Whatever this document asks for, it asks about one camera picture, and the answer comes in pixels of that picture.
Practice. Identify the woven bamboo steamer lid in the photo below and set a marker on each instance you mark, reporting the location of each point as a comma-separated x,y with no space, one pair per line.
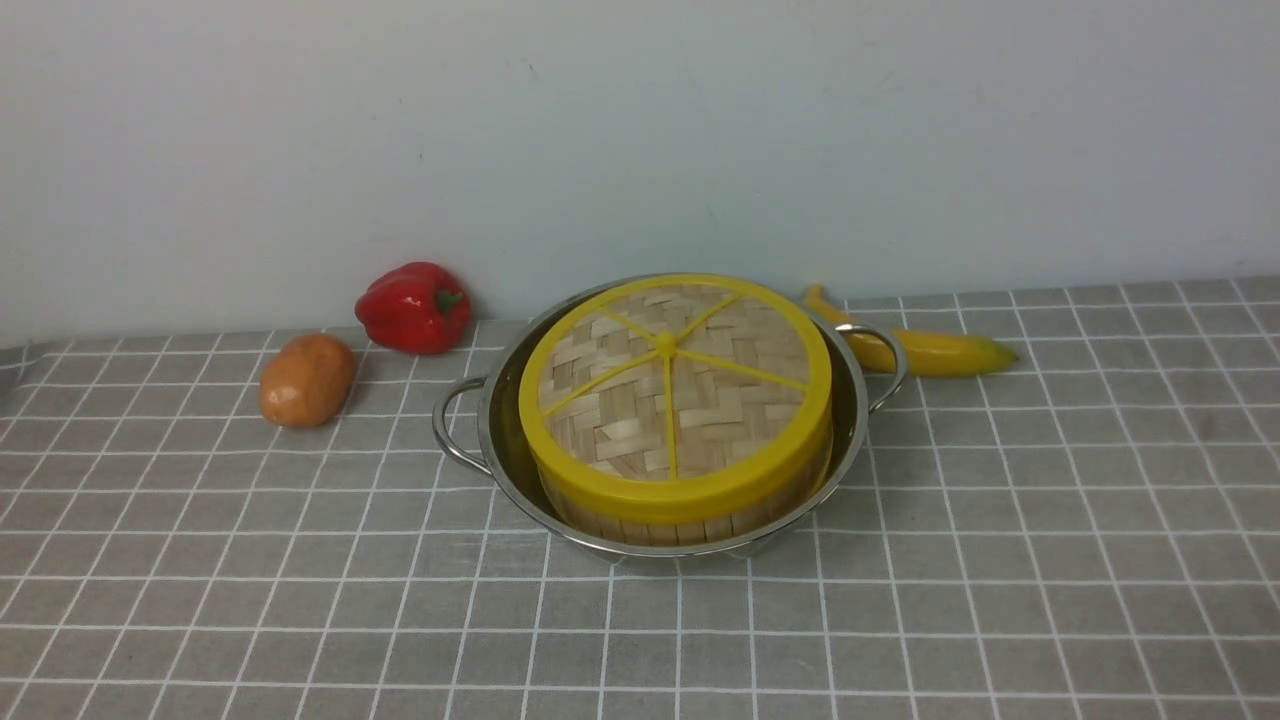
675,370

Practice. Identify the bamboo steamer basket yellow rim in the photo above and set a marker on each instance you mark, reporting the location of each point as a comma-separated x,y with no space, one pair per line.
695,507

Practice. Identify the stainless steel pot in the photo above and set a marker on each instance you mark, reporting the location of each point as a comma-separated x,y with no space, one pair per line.
475,423

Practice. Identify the red bell pepper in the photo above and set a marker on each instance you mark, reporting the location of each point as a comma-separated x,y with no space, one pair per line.
417,308

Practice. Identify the yellow banana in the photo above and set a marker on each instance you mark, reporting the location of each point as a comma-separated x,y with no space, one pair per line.
935,354

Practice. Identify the brown potato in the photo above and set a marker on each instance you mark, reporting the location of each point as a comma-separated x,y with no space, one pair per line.
308,381

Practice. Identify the grey checked tablecloth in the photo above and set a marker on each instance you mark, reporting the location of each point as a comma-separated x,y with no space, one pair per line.
1091,536

